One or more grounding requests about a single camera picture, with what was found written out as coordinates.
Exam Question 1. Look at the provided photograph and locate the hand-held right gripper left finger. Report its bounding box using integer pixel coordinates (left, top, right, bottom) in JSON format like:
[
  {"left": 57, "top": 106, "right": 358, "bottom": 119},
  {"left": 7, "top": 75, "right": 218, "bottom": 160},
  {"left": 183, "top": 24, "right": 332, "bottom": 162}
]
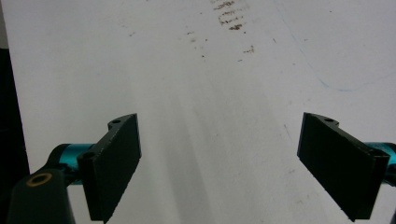
[{"left": 57, "top": 113, "right": 143, "bottom": 224}]

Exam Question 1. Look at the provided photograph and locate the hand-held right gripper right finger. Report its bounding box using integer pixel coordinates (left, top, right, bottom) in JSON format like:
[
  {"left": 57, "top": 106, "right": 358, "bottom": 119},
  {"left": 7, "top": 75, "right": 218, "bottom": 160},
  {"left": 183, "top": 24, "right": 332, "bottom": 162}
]
[{"left": 296, "top": 111, "right": 396, "bottom": 223}]

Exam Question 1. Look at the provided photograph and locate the white mat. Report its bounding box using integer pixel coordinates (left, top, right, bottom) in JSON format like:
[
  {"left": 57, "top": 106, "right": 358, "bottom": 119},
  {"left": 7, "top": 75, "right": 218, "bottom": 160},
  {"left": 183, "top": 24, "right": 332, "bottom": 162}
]
[{"left": 0, "top": 0, "right": 396, "bottom": 224}]

